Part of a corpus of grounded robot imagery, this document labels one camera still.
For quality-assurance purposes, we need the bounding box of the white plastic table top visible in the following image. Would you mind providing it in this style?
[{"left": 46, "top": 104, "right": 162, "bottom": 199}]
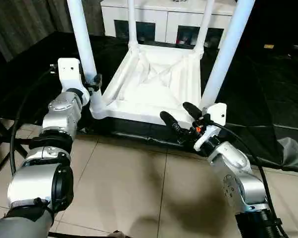
[{"left": 89, "top": 44, "right": 206, "bottom": 126}]

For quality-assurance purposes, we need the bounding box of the black mat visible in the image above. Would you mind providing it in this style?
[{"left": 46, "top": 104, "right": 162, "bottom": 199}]
[{"left": 0, "top": 31, "right": 298, "bottom": 175}]

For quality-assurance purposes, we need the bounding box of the white low cabinet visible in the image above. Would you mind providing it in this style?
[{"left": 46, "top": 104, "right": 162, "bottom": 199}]
[{"left": 100, "top": 0, "right": 237, "bottom": 48}]

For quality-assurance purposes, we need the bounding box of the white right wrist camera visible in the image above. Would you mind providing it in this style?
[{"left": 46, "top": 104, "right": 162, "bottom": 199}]
[{"left": 193, "top": 103, "right": 228, "bottom": 152}]

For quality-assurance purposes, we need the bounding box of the black metal table frame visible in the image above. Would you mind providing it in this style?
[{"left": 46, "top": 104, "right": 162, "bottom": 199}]
[{"left": 0, "top": 116, "right": 31, "bottom": 185}]

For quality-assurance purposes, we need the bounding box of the thick black looped cable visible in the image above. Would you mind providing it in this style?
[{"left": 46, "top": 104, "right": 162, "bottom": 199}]
[{"left": 49, "top": 231, "right": 120, "bottom": 238}]

